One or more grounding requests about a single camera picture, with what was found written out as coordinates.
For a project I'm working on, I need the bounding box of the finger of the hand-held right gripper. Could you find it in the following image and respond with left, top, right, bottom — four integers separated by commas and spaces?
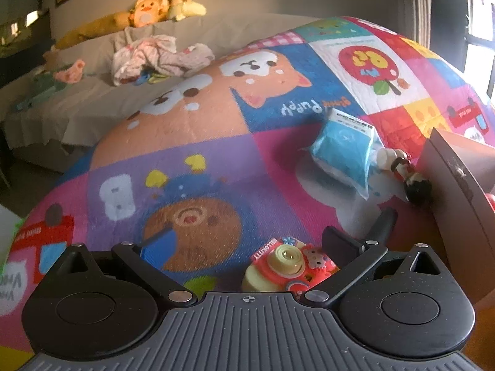
361, 207, 399, 246

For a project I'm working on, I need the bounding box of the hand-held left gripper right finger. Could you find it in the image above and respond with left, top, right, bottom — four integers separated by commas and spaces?
303, 226, 447, 310

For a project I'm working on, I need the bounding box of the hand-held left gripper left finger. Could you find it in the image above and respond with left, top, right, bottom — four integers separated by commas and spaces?
54, 227, 198, 309

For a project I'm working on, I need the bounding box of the small doll keychain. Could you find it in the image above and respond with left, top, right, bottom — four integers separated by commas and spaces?
377, 147, 433, 207

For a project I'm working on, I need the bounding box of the pink cream toy camera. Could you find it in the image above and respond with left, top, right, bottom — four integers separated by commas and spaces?
242, 236, 341, 294

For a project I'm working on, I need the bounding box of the blue tissue packet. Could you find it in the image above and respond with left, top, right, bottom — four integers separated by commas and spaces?
309, 108, 383, 201

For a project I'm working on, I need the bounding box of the colourful cartoon play mat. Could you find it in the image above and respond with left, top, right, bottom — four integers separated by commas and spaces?
0, 15, 495, 371

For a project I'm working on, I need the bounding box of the grey sofa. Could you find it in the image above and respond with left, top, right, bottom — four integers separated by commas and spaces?
0, 11, 310, 171

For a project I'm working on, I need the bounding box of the colourful small toy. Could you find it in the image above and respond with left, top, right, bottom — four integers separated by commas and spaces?
133, 70, 167, 86

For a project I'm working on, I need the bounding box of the pile of pink clothes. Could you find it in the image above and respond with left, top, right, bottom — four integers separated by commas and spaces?
112, 35, 215, 86

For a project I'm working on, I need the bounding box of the teal cloth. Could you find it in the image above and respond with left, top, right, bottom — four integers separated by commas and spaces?
15, 73, 66, 111

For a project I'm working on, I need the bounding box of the small pink soft toy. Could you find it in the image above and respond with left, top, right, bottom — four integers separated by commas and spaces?
54, 59, 86, 83

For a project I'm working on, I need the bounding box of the bright window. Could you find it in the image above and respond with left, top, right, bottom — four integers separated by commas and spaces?
462, 0, 495, 101

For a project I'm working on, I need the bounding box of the orange yellow plush toy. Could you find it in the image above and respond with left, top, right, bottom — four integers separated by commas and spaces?
50, 0, 171, 51

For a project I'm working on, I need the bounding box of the dark shelf unit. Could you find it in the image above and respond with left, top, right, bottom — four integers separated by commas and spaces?
0, 0, 53, 89

